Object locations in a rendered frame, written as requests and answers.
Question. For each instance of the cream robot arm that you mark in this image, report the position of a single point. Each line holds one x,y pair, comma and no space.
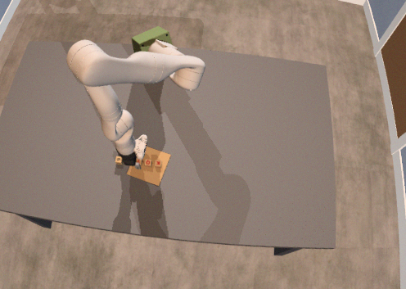
97,70

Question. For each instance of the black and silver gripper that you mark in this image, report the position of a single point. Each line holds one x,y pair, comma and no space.
139,147

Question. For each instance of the orange square mat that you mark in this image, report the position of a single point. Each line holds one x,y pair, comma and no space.
151,174

